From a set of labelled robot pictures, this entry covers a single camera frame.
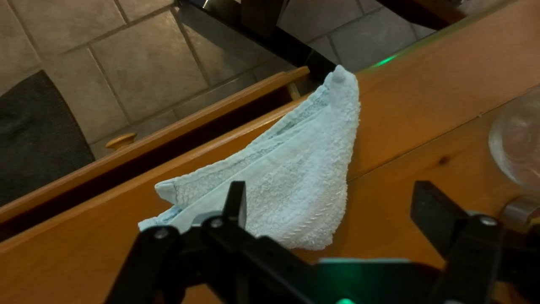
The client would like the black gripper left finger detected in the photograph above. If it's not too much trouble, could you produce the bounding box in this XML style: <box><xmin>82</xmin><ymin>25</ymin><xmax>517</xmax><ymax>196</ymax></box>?
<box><xmin>104</xmin><ymin>179</ymin><xmax>294</xmax><ymax>304</ymax></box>

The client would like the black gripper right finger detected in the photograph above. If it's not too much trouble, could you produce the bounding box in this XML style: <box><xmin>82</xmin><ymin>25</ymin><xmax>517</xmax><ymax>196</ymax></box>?
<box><xmin>409</xmin><ymin>179</ymin><xmax>540</xmax><ymax>304</ymax></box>

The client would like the white cloth napkin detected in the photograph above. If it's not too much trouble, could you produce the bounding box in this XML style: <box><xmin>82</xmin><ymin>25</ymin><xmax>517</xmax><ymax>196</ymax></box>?
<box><xmin>137</xmin><ymin>62</ymin><xmax>363</xmax><ymax>253</ymax></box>

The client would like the wooden drawer pulled open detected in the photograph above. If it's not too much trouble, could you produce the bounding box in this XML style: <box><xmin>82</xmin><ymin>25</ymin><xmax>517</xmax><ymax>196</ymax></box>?
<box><xmin>0</xmin><ymin>64</ymin><xmax>313</xmax><ymax>243</ymax></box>

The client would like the wooden dresser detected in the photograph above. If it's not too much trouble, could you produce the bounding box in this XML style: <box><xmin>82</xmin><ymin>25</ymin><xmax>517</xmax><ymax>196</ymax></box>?
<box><xmin>0</xmin><ymin>0</ymin><xmax>540</xmax><ymax>304</ymax></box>

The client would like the dark grey floor mat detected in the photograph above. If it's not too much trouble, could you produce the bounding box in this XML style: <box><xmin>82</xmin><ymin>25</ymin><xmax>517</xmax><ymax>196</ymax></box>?
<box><xmin>0</xmin><ymin>69</ymin><xmax>97</xmax><ymax>207</ymax></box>

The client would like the black metal floor stand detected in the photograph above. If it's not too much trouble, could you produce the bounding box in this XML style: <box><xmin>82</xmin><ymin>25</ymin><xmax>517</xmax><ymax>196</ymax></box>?
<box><xmin>171</xmin><ymin>0</ymin><xmax>340</xmax><ymax>86</ymax></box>

